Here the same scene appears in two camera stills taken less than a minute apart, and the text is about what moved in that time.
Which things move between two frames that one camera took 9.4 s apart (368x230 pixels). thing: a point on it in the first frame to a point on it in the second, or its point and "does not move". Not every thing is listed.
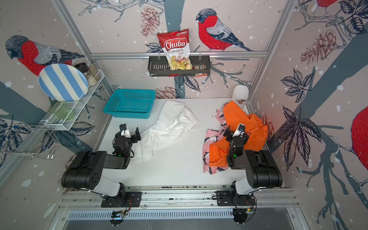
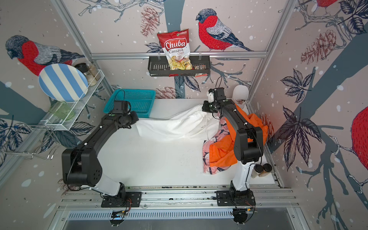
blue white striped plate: [63, 82] does not move
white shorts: [173, 120] to [196, 124]
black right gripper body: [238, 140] to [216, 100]
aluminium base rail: [178, 197] does not move
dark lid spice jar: [84, 67] does not move
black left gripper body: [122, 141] to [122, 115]
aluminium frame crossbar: [193, 54] does not move
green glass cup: [62, 109] does not move
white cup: [241, 94] does not move
